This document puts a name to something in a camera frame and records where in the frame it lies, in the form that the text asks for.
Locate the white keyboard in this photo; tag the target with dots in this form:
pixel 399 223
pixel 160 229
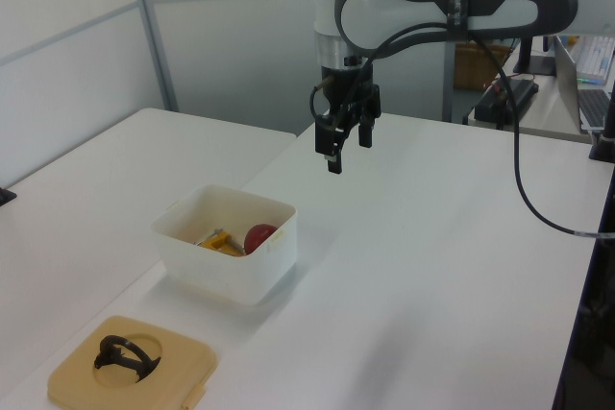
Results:
pixel 596 55

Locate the black pole mount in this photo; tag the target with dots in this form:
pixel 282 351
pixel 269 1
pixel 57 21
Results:
pixel 606 146

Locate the yellow C-clamp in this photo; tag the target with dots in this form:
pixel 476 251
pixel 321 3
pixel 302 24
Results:
pixel 215 241

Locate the woven wicker basket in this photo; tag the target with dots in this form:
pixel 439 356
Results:
pixel 473 66

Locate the dark metal frame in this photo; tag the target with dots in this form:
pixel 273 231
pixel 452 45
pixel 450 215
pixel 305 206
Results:
pixel 596 333

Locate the grey partition post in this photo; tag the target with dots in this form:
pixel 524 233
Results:
pixel 154 31

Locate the tan plastic lid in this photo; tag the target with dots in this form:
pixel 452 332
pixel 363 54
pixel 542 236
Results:
pixel 72 376

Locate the red toy apple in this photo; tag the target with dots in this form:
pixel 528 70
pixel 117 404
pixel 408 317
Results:
pixel 257 236

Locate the white plastic container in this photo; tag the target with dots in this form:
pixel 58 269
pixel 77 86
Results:
pixel 216 271

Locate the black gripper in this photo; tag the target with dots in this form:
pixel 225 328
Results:
pixel 348 90

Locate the grey background desk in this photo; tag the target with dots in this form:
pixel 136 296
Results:
pixel 548 112

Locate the silver laptop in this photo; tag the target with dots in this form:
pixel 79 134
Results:
pixel 569 79

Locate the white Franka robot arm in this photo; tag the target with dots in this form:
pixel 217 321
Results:
pixel 384 2

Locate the black monitor stand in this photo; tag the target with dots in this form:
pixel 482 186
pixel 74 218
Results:
pixel 533 64

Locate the black power supply box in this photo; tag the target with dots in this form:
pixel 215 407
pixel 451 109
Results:
pixel 495 105

